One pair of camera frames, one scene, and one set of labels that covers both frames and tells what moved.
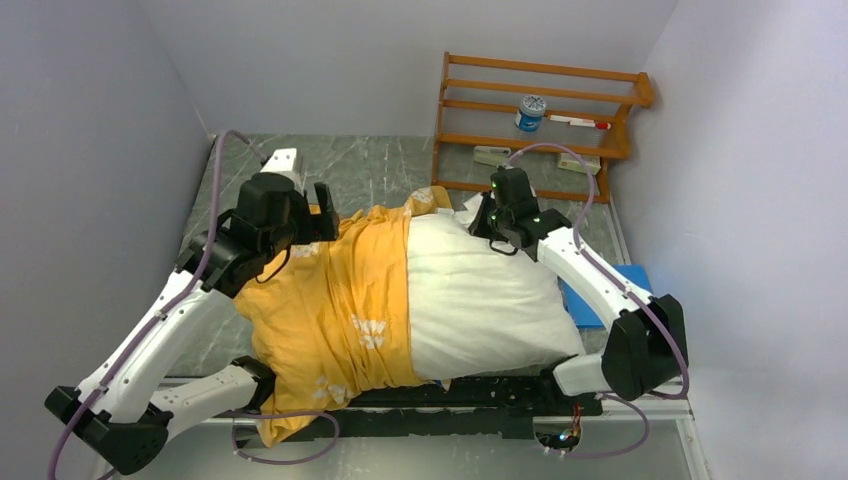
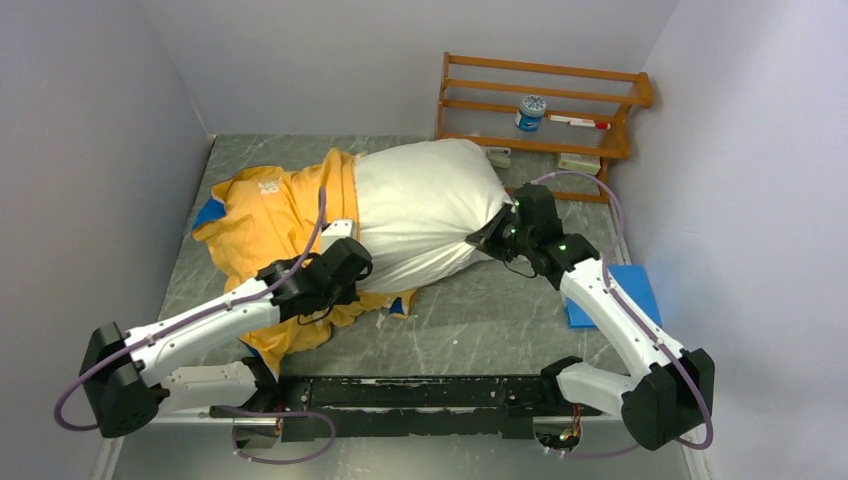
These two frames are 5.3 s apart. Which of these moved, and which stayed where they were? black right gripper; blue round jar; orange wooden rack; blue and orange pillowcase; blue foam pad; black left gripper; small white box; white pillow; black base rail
Moved: white pillow; blue and orange pillowcase; black left gripper
Stayed: orange wooden rack; small white box; black right gripper; blue round jar; blue foam pad; black base rail
